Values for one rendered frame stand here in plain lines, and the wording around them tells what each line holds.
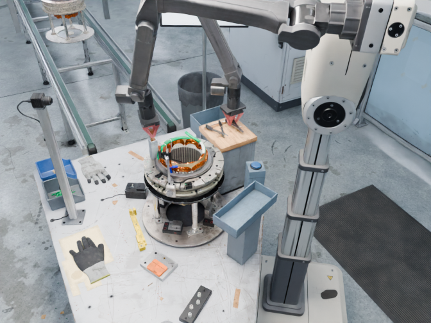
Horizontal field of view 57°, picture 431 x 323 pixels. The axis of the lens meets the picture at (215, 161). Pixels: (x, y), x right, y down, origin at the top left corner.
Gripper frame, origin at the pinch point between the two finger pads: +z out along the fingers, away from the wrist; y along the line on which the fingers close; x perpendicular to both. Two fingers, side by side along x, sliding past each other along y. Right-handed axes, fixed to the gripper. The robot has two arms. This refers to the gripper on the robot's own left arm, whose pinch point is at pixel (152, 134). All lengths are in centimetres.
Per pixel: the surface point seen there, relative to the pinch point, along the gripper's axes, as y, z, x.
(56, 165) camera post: -7.0, 8.7, -38.3
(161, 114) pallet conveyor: -80, 49, 16
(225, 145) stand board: -1.6, 17.1, 29.9
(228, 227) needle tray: 41.3, 15.3, 15.1
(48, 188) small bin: -26, 36, -50
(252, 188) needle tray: 24.3, 19.3, 31.5
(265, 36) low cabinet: -197, 75, 139
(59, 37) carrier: -212, 45, -37
